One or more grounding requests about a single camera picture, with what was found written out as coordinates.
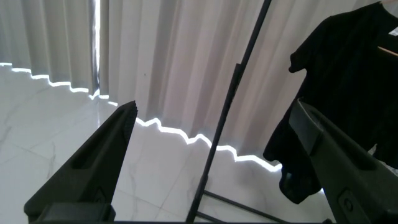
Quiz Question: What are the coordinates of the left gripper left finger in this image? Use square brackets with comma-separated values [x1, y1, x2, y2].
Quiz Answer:
[23, 100, 139, 223]

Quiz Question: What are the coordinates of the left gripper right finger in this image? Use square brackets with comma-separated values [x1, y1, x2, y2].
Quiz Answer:
[288, 97, 398, 224]

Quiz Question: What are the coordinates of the black short-sleeved shirt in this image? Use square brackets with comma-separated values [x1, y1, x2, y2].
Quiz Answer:
[262, 1, 398, 205]

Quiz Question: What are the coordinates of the black clothes rack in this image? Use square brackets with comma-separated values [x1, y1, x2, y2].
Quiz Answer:
[185, 0, 334, 224]

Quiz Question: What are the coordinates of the white curtain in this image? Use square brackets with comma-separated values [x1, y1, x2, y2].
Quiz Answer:
[0, 0, 384, 171]

